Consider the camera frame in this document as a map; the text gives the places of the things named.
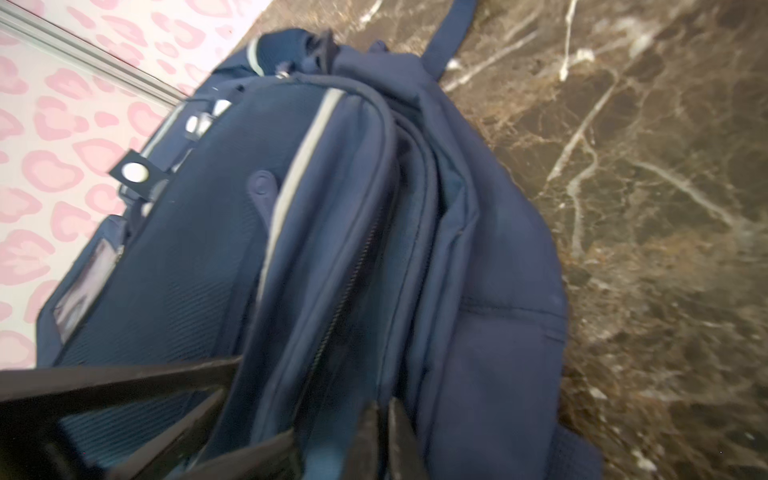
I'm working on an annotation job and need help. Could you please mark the navy blue backpack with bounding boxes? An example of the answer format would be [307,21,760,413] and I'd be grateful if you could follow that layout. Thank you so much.
[37,1,603,479]

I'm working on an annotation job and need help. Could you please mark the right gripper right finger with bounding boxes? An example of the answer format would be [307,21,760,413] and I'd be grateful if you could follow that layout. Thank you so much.
[387,398,429,480]

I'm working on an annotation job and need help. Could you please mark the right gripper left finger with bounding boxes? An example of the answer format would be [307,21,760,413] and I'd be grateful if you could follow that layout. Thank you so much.
[340,402,380,480]

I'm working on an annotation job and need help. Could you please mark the left aluminium corner post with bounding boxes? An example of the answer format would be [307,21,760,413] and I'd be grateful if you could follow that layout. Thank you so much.
[1,1,186,106]

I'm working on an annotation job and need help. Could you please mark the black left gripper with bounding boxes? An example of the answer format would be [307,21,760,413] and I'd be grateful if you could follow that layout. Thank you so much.
[1,357,300,479]

